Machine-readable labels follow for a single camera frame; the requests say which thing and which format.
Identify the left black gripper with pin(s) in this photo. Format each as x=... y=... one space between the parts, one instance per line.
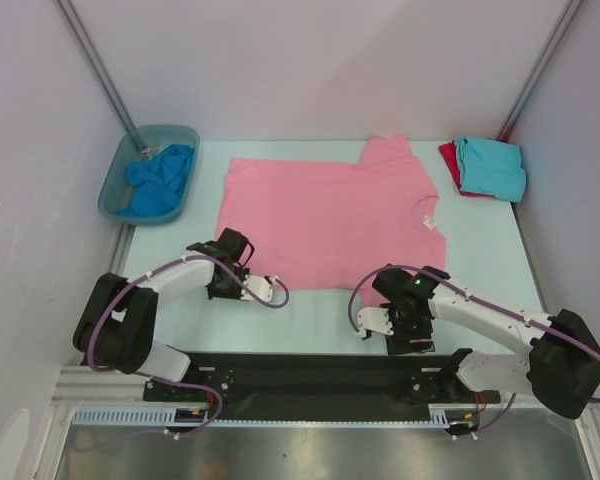
x=214 y=292

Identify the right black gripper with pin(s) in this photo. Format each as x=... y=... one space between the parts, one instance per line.
x=410 y=340

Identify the pink t shirt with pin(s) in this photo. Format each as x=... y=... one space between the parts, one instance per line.
x=326 y=224

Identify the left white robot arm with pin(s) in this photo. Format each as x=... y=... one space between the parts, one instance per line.
x=116 y=330

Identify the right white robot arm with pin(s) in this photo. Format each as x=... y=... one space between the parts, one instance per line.
x=553 y=358

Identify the crumpled blue t shirt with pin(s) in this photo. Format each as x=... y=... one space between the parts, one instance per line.
x=159 y=183

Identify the translucent blue plastic bin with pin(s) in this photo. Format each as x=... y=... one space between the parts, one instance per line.
x=142 y=144

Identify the folded red t shirt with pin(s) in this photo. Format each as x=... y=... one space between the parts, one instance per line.
x=448 y=153

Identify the folded light blue t shirt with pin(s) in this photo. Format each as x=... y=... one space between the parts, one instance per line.
x=490 y=167

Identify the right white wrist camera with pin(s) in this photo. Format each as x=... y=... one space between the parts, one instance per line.
x=372 y=320

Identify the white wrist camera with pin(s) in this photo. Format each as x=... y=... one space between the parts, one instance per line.
x=372 y=320
x=257 y=288

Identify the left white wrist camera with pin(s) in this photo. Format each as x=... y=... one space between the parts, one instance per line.
x=257 y=288

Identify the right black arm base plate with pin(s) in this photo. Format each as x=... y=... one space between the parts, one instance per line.
x=439 y=387

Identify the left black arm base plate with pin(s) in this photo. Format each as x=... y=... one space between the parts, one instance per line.
x=218 y=379

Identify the slotted cable duct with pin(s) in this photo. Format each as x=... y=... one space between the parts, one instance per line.
x=189 y=417

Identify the aluminium front rail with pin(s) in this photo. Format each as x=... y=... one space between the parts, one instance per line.
x=300 y=385

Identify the right aluminium corner post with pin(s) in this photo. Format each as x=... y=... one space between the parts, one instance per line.
x=540 y=68

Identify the aluminium corner post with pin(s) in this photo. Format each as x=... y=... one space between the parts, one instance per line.
x=90 y=53
x=540 y=68

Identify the left aluminium corner post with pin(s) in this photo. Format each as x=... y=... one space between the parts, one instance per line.
x=90 y=53

